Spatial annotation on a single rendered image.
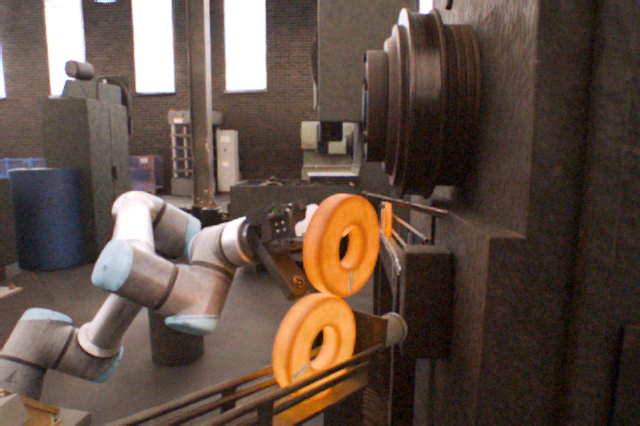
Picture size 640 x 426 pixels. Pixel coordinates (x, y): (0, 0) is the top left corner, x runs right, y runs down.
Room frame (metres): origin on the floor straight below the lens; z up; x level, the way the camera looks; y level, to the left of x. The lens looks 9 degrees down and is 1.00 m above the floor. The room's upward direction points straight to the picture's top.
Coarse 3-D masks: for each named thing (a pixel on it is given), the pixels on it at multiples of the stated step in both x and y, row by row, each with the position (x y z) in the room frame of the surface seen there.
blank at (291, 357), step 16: (304, 304) 0.59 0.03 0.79; (320, 304) 0.59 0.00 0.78; (336, 304) 0.62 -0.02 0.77; (288, 320) 0.57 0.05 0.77; (304, 320) 0.57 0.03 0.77; (320, 320) 0.59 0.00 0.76; (336, 320) 0.62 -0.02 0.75; (352, 320) 0.65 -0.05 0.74; (288, 336) 0.55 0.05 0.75; (304, 336) 0.57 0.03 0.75; (336, 336) 0.63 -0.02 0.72; (352, 336) 0.65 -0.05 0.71; (288, 352) 0.55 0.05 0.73; (304, 352) 0.57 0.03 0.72; (320, 352) 0.64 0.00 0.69; (336, 352) 0.62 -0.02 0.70; (352, 352) 0.65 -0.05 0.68; (288, 368) 0.54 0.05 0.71; (304, 368) 0.56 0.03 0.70; (320, 368) 0.60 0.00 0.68
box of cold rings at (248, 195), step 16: (272, 176) 4.05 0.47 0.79; (240, 192) 3.52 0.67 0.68; (256, 192) 3.52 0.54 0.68; (272, 192) 3.52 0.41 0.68; (288, 192) 3.52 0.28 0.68; (304, 192) 3.52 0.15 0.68; (320, 192) 3.52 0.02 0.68; (336, 192) 3.52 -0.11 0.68; (352, 192) 3.52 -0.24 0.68; (240, 208) 3.52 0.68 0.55; (256, 208) 3.52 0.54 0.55
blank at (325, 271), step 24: (312, 216) 0.62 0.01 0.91; (336, 216) 0.61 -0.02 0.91; (360, 216) 0.66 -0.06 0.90; (312, 240) 0.60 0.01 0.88; (336, 240) 0.61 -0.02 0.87; (360, 240) 0.67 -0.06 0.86; (312, 264) 0.59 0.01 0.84; (336, 264) 0.61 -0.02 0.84; (360, 264) 0.66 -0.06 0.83; (336, 288) 0.62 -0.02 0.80; (360, 288) 0.66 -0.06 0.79
